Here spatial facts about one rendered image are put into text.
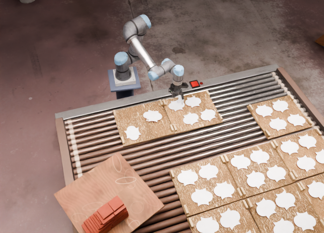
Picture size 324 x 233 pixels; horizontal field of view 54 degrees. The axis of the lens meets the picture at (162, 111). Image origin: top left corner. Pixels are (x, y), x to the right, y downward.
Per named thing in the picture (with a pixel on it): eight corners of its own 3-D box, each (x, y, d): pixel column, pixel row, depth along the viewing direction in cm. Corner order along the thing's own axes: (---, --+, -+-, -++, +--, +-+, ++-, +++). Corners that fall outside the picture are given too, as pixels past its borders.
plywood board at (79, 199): (54, 195, 202) (53, 194, 201) (118, 153, 223) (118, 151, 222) (97, 260, 179) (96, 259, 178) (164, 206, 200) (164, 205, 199)
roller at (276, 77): (65, 127, 253) (64, 124, 249) (276, 77, 297) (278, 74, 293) (66, 132, 250) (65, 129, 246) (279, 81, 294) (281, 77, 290)
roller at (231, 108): (69, 147, 241) (68, 144, 237) (288, 92, 285) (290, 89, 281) (70, 153, 238) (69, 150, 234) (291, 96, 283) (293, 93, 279)
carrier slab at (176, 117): (161, 101, 268) (161, 100, 266) (206, 91, 276) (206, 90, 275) (175, 134, 247) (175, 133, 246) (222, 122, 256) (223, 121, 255)
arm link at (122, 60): (113, 66, 279) (110, 54, 269) (125, 60, 285) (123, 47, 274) (120, 74, 274) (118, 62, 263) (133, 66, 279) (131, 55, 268)
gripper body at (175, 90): (168, 92, 250) (168, 82, 240) (176, 88, 253) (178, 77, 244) (173, 99, 246) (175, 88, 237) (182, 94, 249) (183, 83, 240)
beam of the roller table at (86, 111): (56, 117, 261) (54, 113, 256) (274, 67, 308) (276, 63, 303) (57, 125, 256) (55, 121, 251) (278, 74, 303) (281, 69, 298)
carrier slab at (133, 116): (112, 112, 258) (112, 111, 257) (160, 101, 268) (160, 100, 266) (123, 147, 238) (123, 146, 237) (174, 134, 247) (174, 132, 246)
